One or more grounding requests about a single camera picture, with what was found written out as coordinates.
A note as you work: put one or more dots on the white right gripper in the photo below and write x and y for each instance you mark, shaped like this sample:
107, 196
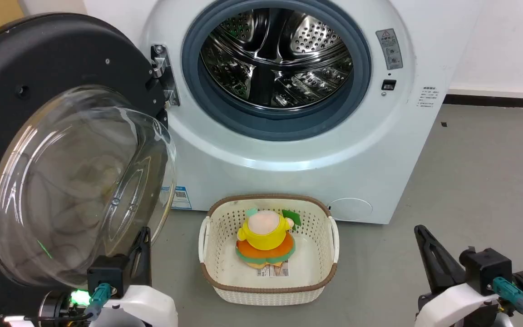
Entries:
456, 306

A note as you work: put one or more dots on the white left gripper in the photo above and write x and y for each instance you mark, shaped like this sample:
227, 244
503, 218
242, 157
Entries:
152, 309

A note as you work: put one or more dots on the white front-load washing machine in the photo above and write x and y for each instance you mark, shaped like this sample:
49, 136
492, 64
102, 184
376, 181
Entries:
288, 156

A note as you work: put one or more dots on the black door lock slot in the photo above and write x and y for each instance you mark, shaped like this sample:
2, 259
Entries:
389, 85

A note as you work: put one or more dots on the metal door hinge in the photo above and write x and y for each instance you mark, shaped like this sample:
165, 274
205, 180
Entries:
159, 56

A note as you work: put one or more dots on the black round glass washer door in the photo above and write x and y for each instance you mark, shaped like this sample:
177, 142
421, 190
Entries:
39, 54

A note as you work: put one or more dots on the blue energy label sticker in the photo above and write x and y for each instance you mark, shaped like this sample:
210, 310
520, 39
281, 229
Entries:
181, 198

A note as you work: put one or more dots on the round white filter cover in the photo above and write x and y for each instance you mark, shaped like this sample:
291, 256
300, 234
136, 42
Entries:
350, 210

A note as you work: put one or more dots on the yellow orange plush doll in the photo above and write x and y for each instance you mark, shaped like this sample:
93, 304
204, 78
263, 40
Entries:
266, 238

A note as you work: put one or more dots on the cream plastic laundry basket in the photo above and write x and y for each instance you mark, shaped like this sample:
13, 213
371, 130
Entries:
309, 268

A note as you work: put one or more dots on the white paper barcode tag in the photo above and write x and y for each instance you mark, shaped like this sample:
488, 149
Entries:
273, 271

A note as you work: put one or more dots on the white text sticker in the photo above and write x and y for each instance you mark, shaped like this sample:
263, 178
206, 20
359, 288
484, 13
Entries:
426, 96

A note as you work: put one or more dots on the black baseboard strip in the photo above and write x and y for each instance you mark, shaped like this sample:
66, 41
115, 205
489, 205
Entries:
497, 101

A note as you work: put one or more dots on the grey warning sticker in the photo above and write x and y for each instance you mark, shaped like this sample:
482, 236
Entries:
389, 47

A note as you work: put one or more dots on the stainless steel washer drum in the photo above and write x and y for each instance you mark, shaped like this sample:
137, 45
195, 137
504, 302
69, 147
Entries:
317, 36

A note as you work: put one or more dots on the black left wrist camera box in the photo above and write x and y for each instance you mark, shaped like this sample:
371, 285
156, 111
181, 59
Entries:
107, 271

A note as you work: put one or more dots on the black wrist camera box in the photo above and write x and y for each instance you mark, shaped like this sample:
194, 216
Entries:
107, 271
486, 268

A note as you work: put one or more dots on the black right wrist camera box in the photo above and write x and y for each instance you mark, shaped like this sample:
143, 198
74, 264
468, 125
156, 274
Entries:
486, 268

